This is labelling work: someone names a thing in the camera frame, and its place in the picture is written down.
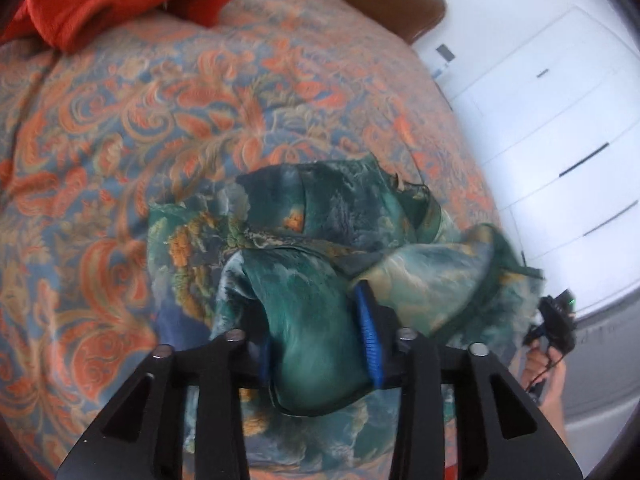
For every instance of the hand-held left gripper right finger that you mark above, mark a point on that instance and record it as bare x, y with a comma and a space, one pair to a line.
371, 335

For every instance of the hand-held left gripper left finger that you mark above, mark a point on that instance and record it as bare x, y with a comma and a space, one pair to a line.
265, 362

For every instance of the green landscape print jacket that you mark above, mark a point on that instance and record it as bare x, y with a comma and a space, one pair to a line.
300, 310

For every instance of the person's right forearm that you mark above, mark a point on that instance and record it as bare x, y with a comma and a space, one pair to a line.
554, 415

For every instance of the person's right hand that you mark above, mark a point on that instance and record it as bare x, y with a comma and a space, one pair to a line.
542, 370

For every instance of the grey door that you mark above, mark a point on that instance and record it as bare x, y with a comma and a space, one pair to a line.
605, 410

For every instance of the white wardrobe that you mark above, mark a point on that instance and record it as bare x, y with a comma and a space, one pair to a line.
550, 125

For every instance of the orange paisley duvet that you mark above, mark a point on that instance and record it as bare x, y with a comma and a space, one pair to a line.
125, 135

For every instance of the orange fleece garment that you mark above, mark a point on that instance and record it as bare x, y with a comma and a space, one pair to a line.
75, 5

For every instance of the grey wall switch panel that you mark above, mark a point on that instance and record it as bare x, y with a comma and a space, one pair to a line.
444, 53

